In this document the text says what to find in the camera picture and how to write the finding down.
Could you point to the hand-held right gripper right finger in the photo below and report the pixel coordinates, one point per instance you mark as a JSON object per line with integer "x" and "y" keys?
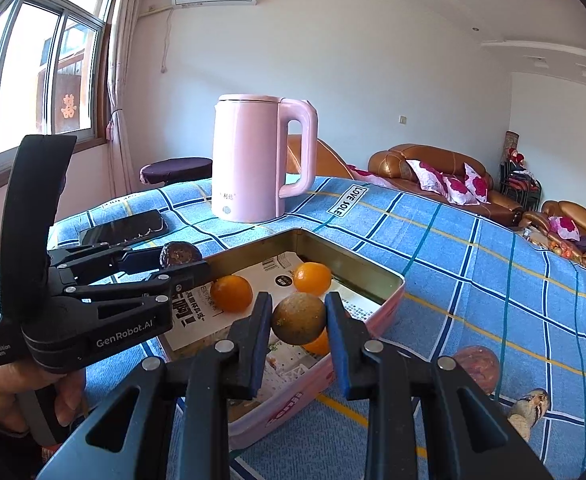
{"x": 337, "y": 355}

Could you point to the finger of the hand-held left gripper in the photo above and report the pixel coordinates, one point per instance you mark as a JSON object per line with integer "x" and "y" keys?
{"x": 193, "y": 272}
{"x": 138, "y": 260}

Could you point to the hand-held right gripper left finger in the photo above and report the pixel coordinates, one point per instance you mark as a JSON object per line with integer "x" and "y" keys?
{"x": 253, "y": 355}

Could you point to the orange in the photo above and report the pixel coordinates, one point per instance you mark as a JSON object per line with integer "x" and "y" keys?
{"x": 231, "y": 293}
{"x": 312, "y": 277}
{"x": 319, "y": 346}

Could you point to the wrinkled dark passion fruit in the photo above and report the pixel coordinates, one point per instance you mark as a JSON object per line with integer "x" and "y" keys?
{"x": 178, "y": 254}

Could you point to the round brown fruit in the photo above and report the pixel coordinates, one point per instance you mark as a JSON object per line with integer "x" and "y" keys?
{"x": 299, "y": 319}

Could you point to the pink tin box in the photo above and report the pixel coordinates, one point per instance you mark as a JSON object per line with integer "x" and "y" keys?
{"x": 293, "y": 420}

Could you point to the person's left hand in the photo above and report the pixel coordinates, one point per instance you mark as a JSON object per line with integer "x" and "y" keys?
{"x": 70, "y": 397}

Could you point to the black smartphone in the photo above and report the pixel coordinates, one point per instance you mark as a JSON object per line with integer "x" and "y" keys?
{"x": 123, "y": 227}

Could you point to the purple round stool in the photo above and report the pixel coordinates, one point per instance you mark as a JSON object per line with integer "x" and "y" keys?
{"x": 173, "y": 167}

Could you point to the pink electric kettle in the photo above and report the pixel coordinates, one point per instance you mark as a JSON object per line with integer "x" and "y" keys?
{"x": 248, "y": 160}

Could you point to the blue plaid tablecloth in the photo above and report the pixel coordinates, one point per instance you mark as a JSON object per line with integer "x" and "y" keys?
{"x": 448, "y": 270}

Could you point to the smooth purple passion fruit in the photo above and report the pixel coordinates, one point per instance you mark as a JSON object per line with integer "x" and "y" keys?
{"x": 480, "y": 367}

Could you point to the pale curtain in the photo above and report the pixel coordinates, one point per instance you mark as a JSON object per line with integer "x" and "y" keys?
{"x": 123, "y": 85}

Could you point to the brown leather chair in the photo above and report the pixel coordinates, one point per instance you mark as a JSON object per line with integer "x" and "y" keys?
{"x": 330, "y": 160}

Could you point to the white floral pillow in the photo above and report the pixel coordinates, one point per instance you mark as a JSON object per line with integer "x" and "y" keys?
{"x": 475, "y": 182}
{"x": 455, "y": 187}
{"x": 563, "y": 227}
{"x": 425, "y": 175}

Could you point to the large brown leather sofa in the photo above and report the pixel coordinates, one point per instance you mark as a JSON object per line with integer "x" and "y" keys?
{"x": 398, "y": 157}

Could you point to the window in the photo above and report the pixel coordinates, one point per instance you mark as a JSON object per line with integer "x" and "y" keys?
{"x": 23, "y": 60}

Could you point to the coffee table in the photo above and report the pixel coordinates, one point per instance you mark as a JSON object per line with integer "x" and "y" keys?
{"x": 538, "y": 237}

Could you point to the stack of dark chairs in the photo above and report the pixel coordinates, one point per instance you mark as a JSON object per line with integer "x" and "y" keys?
{"x": 520, "y": 185}

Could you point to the tall patterned vase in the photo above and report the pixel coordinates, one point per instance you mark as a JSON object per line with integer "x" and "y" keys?
{"x": 512, "y": 142}

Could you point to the small brown leather sofa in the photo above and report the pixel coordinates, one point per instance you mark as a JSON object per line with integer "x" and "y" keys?
{"x": 573, "y": 210}

